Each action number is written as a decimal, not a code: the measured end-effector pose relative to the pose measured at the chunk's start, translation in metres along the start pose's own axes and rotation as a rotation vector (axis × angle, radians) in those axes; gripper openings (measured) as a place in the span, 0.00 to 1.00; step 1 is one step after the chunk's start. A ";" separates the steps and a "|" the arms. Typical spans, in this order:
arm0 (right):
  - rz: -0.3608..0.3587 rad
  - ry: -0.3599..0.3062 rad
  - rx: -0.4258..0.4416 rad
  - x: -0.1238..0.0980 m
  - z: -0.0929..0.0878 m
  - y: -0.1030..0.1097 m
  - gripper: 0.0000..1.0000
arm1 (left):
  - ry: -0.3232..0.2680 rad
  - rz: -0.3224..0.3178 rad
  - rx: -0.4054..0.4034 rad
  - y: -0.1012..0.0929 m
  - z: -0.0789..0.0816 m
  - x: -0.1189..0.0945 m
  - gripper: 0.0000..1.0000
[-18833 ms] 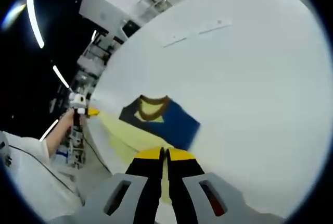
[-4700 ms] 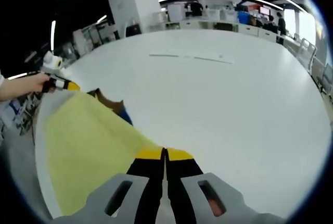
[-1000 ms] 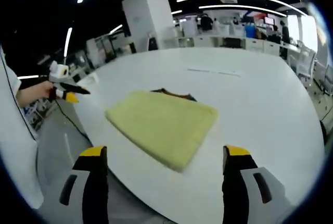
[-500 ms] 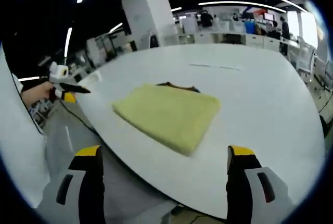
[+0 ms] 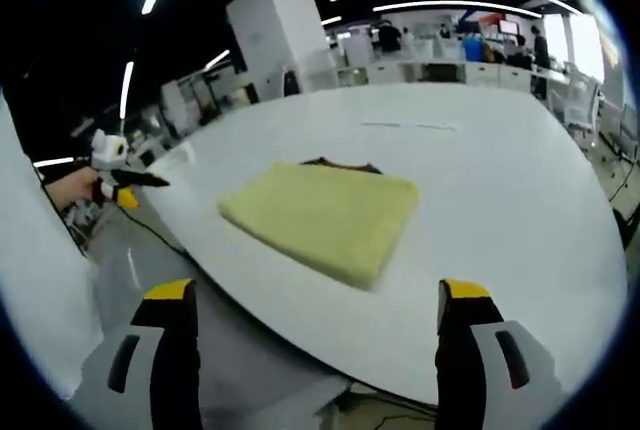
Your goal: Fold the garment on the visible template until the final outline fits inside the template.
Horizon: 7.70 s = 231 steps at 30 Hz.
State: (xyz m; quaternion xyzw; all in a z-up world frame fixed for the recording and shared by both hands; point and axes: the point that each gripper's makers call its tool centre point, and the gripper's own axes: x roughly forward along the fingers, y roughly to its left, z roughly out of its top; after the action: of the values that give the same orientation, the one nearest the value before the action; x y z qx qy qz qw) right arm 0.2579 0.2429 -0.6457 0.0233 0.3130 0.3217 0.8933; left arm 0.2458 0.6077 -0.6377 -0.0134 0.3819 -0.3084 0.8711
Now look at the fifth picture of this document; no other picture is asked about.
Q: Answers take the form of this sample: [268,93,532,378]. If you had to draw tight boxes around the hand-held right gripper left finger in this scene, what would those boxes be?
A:
[69,278,204,430]

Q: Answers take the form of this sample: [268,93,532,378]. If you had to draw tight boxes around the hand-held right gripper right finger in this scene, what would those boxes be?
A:
[433,277,569,430]

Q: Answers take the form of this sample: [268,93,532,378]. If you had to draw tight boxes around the yellow garment grey blue sleeves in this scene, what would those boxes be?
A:
[217,154,421,292]

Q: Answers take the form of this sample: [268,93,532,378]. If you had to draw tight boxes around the person's left hand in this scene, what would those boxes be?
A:
[58,168,103,212]

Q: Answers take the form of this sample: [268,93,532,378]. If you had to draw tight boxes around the grey mesh chair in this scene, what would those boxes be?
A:
[84,204,351,430]

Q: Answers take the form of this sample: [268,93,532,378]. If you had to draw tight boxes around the person's white shirt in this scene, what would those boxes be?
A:
[0,94,104,399]

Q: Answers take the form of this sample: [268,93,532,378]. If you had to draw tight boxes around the white square pillar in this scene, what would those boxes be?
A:
[225,0,341,101]

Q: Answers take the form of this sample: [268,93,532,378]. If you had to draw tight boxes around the white office chair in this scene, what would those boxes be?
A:
[617,104,640,161]
[559,74,601,139]

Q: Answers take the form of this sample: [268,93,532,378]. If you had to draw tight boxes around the white desk row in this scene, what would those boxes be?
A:
[334,57,571,96]

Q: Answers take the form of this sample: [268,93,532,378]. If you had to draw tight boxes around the blue bin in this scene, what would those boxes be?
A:
[462,37,485,62]

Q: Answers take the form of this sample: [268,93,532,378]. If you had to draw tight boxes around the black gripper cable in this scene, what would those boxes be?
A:
[117,203,194,264]

